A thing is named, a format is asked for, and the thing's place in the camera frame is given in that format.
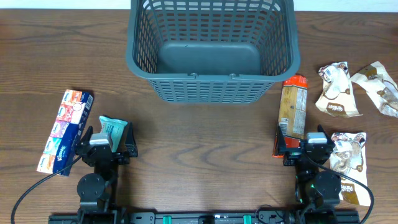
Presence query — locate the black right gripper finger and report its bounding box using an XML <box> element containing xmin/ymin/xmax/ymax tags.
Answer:
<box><xmin>276</xmin><ymin>126</ymin><xmax>286</xmax><ymax>156</ymax></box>
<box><xmin>317</xmin><ymin>124</ymin><xmax>333</xmax><ymax>144</ymax></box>

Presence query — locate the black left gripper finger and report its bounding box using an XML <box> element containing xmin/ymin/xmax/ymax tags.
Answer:
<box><xmin>79</xmin><ymin>126</ymin><xmax>93</xmax><ymax>148</ymax></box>
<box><xmin>124</xmin><ymin>122</ymin><xmax>137</xmax><ymax>152</ymax></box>

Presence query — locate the orange and tan cracker pack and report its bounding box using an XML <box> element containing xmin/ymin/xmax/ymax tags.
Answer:
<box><xmin>272</xmin><ymin>74</ymin><xmax>308</xmax><ymax>158</ymax></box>

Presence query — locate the beige rice bag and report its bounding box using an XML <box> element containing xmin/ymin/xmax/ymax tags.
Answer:
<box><xmin>315</xmin><ymin>62</ymin><xmax>361</xmax><ymax>118</ymax></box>

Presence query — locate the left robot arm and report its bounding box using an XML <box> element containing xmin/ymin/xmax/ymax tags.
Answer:
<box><xmin>75</xmin><ymin>123</ymin><xmax>138</xmax><ymax>223</ymax></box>

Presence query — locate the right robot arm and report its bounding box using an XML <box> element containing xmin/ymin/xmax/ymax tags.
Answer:
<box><xmin>275</xmin><ymin>125</ymin><xmax>341</xmax><ymax>223</ymax></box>

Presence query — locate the mint green wipes pack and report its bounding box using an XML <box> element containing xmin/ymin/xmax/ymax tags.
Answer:
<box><xmin>99</xmin><ymin>116</ymin><xmax>128</xmax><ymax>152</ymax></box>

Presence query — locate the beige grain bag near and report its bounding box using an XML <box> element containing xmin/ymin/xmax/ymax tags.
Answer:
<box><xmin>329</xmin><ymin>133</ymin><xmax>371</xmax><ymax>206</ymax></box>

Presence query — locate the beige grain bag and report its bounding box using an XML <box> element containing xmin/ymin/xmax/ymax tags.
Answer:
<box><xmin>329</xmin><ymin>133</ymin><xmax>371</xmax><ymax>206</ymax></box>
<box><xmin>350</xmin><ymin>61</ymin><xmax>397</xmax><ymax>118</ymax></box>

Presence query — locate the Kleenex tissue multipack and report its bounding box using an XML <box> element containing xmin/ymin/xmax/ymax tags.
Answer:
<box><xmin>37</xmin><ymin>90</ymin><xmax>94</xmax><ymax>176</ymax></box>

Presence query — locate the beige grain bag far right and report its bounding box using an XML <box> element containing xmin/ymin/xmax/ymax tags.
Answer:
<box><xmin>350</xmin><ymin>61</ymin><xmax>397</xmax><ymax>118</ymax></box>

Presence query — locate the grey plastic slotted basket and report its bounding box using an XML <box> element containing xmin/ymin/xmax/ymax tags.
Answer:
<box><xmin>126</xmin><ymin>0</ymin><xmax>300</xmax><ymax>104</ymax></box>

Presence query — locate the black right cable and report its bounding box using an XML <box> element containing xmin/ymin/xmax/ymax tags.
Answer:
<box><xmin>303</xmin><ymin>152</ymin><xmax>374</xmax><ymax>224</ymax></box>

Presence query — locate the black cable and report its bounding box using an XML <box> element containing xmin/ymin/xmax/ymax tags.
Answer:
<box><xmin>11</xmin><ymin>155</ymin><xmax>82</xmax><ymax>224</ymax></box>
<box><xmin>303</xmin><ymin>152</ymin><xmax>374</xmax><ymax>224</ymax></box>

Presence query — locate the black left cable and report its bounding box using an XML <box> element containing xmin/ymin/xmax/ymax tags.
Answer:
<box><xmin>11</xmin><ymin>155</ymin><xmax>82</xmax><ymax>224</ymax></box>

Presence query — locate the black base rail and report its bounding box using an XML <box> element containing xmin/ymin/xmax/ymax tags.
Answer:
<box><xmin>48</xmin><ymin>210</ymin><xmax>360</xmax><ymax>224</ymax></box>

